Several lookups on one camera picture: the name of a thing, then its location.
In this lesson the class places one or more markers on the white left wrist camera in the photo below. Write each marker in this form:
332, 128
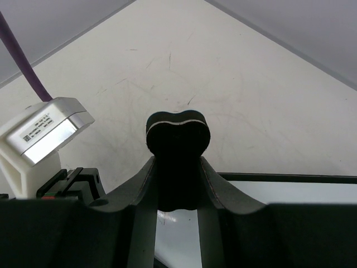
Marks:
30, 142

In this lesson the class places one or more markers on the black blue whiteboard eraser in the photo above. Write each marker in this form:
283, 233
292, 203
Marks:
177, 141

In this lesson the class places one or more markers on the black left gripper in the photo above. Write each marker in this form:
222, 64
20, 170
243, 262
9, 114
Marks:
81, 184

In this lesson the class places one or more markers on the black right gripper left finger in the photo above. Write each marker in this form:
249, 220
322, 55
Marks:
116, 230

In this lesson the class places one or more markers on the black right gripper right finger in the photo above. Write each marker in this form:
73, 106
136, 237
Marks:
236, 230

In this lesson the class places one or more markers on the small black-framed whiteboard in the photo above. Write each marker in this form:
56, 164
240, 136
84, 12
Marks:
177, 233

